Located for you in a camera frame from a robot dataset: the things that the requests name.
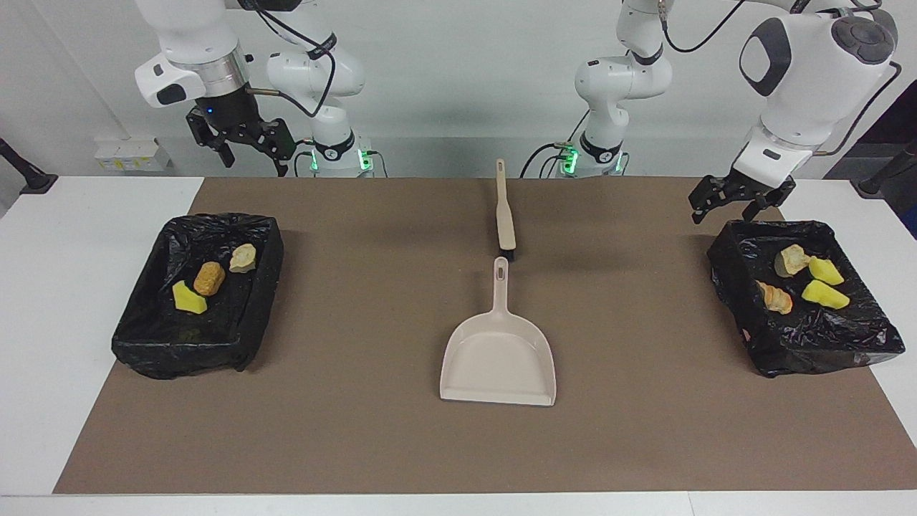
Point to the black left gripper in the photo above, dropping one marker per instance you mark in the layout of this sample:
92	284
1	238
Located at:
759	185

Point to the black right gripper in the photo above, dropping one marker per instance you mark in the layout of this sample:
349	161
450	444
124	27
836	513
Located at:
229	118

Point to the pale beige foam chunk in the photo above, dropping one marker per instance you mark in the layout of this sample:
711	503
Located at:
776	297
791	259

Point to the striped croissant bread toy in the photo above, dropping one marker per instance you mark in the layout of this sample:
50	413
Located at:
243	259

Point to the green and yellow sponge scrap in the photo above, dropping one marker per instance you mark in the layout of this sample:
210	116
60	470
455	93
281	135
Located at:
825	270

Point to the plain yellow sponge piece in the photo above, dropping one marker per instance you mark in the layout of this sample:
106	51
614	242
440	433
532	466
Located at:
824	294

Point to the brown bread roll toy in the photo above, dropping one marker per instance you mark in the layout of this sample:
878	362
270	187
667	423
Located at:
209	279

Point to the yellow sponge with green edge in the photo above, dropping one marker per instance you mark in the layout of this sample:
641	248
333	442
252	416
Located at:
188	299

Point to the beige brush with black bristles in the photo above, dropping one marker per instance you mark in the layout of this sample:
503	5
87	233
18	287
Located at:
506	222

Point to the beige plastic dustpan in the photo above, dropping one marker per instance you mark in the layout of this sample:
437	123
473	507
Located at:
498	358

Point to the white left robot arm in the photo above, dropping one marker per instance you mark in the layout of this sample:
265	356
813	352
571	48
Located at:
809	72

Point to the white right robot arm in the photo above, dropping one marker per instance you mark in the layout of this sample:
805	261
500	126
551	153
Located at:
193	50

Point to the black bag lined bin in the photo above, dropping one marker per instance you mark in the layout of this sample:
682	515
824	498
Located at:
802	344
165	344

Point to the black stand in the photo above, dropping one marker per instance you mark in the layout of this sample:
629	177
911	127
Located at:
885	175
29	179

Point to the brown paper table mat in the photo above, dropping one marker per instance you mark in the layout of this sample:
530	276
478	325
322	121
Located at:
458	444

